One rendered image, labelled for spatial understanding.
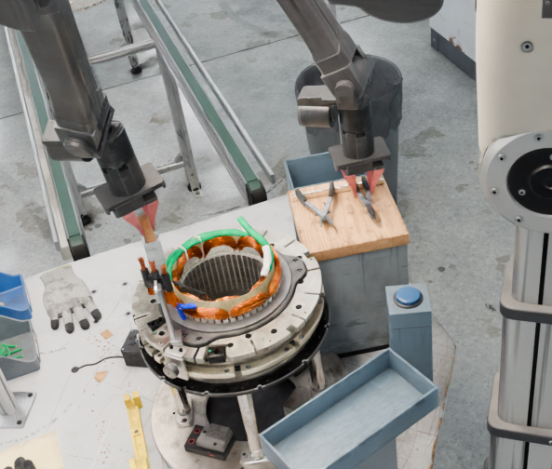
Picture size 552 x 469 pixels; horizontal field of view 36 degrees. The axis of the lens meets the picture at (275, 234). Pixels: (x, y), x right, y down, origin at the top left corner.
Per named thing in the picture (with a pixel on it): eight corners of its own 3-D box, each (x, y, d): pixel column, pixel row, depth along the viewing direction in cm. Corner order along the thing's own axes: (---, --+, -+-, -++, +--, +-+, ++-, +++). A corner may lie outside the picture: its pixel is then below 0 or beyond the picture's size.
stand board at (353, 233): (288, 200, 167) (287, 191, 165) (382, 181, 167) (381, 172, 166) (306, 264, 151) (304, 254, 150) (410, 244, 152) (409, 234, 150)
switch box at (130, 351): (135, 343, 178) (129, 325, 175) (179, 347, 176) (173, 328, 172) (125, 366, 174) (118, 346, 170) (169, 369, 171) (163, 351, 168)
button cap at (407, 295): (397, 306, 141) (397, 302, 140) (395, 290, 144) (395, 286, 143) (421, 304, 140) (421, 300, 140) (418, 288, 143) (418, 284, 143)
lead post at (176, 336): (171, 347, 132) (155, 293, 124) (171, 336, 134) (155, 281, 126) (182, 345, 132) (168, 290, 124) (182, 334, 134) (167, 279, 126)
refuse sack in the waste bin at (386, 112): (289, 150, 332) (278, 71, 310) (379, 122, 339) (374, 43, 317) (327, 202, 303) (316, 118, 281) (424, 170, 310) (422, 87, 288)
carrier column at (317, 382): (310, 386, 160) (298, 307, 147) (323, 382, 160) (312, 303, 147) (314, 395, 158) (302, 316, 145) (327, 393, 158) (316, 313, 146)
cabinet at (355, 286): (303, 297, 183) (289, 201, 166) (387, 280, 183) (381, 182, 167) (320, 362, 167) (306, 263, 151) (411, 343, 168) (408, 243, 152)
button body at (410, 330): (395, 412, 155) (389, 314, 140) (391, 383, 161) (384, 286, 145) (434, 409, 155) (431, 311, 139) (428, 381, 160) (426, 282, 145)
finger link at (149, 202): (119, 231, 140) (99, 188, 134) (157, 212, 142) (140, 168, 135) (132, 253, 135) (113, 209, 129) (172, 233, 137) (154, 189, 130)
